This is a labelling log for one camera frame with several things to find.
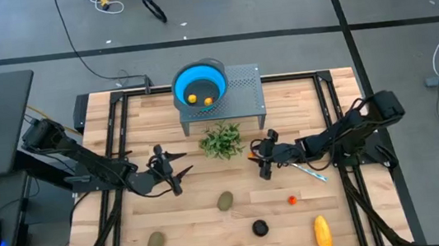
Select yellow mango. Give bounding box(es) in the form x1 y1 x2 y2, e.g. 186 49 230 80
311 213 334 246

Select black box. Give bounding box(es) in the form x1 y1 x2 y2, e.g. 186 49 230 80
70 92 94 135

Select dark round fruit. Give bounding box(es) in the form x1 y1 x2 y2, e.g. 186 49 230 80
250 218 271 239

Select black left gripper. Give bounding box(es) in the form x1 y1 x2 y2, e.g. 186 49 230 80
145 141 198 200

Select black cable loop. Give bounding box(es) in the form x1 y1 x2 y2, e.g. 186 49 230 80
141 0 169 26

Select striped pen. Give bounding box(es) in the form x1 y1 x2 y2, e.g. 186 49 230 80
289 158 329 187

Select green-brown oval fruit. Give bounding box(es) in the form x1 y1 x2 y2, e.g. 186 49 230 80
215 189 236 213
145 230 167 246

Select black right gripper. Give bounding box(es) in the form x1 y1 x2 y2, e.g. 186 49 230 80
245 124 307 183

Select grey perforated metal riser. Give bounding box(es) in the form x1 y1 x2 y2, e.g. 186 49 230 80
174 62 270 140

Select white cable coil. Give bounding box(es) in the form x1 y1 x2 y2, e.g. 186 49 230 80
79 0 126 19

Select blue collapsible bowl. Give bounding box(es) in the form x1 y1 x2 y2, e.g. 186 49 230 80
168 54 232 117

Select green plant in white pot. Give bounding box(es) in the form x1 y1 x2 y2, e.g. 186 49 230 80
196 118 248 164

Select black aluminium table frame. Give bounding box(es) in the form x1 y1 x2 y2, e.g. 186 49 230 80
44 56 428 246

